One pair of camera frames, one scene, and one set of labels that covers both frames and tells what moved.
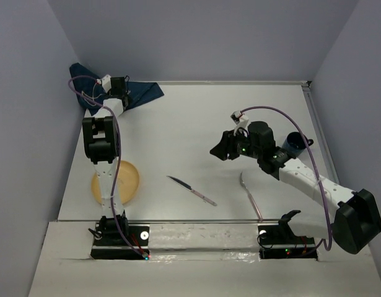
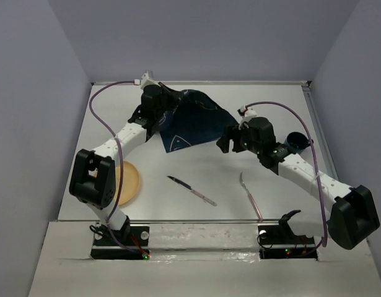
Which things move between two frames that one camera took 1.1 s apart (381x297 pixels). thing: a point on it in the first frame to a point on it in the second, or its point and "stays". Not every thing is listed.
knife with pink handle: x=197 y=193 stays
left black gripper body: x=125 y=95 to x=167 y=102
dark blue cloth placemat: x=90 y=91 to x=196 y=118
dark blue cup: x=295 y=144 stays
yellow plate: x=129 y=183 stays
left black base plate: x=109 y=244 stays
